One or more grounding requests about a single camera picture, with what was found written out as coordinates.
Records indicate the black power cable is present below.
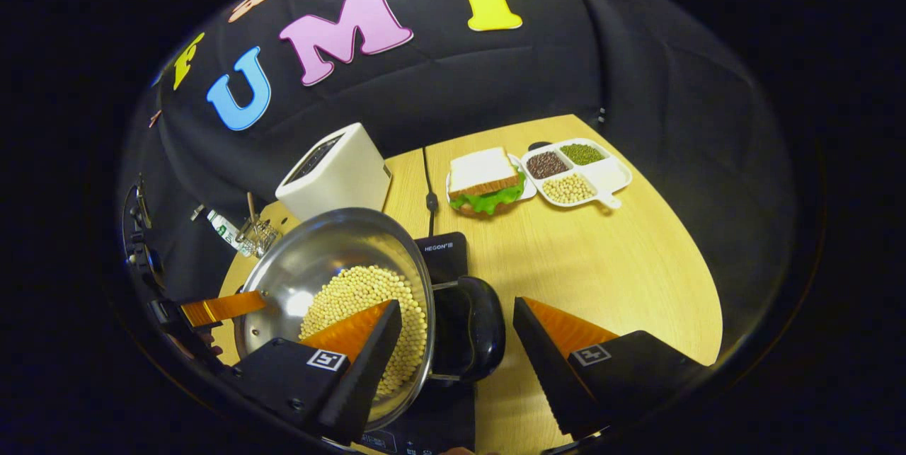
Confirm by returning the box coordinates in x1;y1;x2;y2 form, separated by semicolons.
422;147;440;233

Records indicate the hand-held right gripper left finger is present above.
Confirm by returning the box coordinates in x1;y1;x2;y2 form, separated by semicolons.
223;299;403;445

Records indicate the black induction cooktop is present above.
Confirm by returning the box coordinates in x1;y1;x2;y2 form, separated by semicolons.
357;231;476;455

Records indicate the pile of soybeans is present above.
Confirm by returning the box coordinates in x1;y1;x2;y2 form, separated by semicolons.
299;265;429;399

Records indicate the black backdrop cloth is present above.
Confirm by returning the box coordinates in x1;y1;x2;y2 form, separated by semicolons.
117;0;797;371

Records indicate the white sandwich plate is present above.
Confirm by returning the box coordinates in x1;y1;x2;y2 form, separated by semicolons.
445;153;537;215

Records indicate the white drink bottle green label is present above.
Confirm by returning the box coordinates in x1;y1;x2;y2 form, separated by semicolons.
207;209;256;258

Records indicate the metal wire basket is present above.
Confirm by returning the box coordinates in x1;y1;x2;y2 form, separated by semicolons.
237;218;282;258

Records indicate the steel pot with black handle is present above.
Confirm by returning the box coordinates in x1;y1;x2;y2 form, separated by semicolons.
234;207;508;434

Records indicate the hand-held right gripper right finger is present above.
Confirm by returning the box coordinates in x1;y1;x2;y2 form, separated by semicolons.
513;296;709;440

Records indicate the white divided dish of beans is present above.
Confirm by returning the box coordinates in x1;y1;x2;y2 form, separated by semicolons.
520;138;633;210

